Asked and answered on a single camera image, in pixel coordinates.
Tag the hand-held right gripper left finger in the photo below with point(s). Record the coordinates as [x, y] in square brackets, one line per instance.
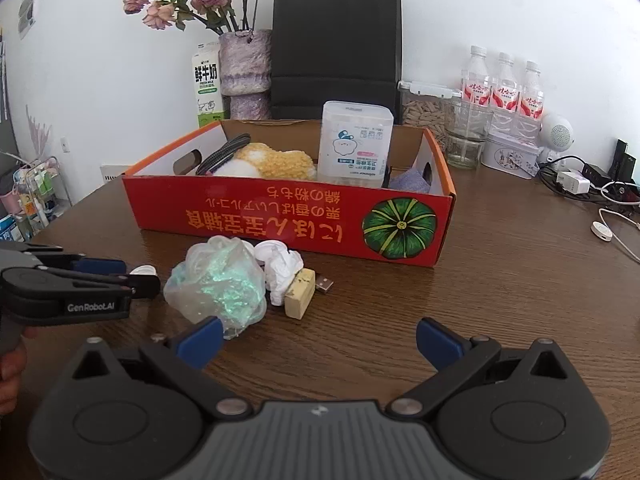
[202, 341]

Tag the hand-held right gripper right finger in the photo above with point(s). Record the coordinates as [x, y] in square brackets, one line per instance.
[439, 342]

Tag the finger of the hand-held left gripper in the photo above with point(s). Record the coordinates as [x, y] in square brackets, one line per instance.
[102, 265]
[145, 287]

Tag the white plastic lid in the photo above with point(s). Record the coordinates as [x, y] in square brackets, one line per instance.
[144, 270]
[270, 249]

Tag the iridescent plastic bag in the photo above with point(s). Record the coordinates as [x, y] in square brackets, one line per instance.
[215, 285]

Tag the white tissue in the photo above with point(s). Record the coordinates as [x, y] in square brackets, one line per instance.
[282, 272]

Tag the red and orange cardboard box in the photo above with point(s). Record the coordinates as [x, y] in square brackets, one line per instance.
[250, 215]

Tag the yellow and white plush toy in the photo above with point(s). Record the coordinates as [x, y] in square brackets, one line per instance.
[270, 162]

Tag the white cotton swab box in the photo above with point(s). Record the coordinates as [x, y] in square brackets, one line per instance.
[352, 142]

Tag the clear seed storage container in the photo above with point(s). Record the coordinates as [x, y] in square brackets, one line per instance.
[425, 112]

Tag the person's left hand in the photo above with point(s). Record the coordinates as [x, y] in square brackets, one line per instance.
[11, 385]

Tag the white ribbed box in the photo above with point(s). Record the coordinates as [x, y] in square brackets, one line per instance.
[117, 175]

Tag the cluttered storage cart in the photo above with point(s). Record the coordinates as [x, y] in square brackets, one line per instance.
[30, 190]

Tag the beige block eraser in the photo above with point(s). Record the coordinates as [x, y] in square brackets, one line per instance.
[299, 295]

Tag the pale dried pampas grass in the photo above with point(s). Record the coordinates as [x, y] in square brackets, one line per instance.
[39, 135]

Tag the floral tin box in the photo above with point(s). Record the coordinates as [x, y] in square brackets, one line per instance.
[510, 157]

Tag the clear drinking glass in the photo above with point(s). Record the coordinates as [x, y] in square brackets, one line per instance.
[467, 140]

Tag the white and green milk carton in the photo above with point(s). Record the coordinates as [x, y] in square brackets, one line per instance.
[207, 90]

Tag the white charger plug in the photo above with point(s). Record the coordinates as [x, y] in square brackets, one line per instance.
[572, 182]

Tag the black charger block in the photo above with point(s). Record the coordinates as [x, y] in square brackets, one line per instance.
[597, 174]

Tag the white round speaker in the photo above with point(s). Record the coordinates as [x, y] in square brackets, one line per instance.
[557, 135]

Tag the mottled purple vase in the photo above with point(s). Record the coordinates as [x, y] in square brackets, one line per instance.
[245, 70]

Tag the red label water bottle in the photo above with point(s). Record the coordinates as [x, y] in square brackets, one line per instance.
[475, 80]
[504, 92]
[531, 100]

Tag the black upright device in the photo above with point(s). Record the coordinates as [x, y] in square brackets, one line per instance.
[624, 160]

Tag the black paper bag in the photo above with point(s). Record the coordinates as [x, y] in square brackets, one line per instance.
[335, 50]

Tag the white wall outlet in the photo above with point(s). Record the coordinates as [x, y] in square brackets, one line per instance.
[64, 144]

